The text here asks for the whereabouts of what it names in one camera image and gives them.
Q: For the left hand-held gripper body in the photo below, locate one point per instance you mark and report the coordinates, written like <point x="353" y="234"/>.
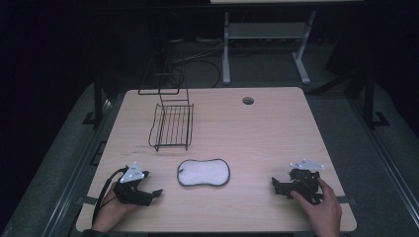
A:
<point x="131" y="187"/>

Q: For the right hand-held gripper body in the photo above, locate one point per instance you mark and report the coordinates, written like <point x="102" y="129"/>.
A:
<point x="304" y="182"/>

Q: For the white sponge with dark edge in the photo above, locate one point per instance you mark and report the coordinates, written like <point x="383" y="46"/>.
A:
<point x="203" y="173"/>

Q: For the person's left hand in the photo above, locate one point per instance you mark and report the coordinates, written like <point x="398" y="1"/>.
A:
<point x="112" y="212"/>

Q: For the person's right hand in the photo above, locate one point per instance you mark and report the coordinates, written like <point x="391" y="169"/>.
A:
<point x="321" y="210"/>

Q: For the white metal stand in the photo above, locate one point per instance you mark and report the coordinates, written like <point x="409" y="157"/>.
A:
<point x="267" y="42"/>

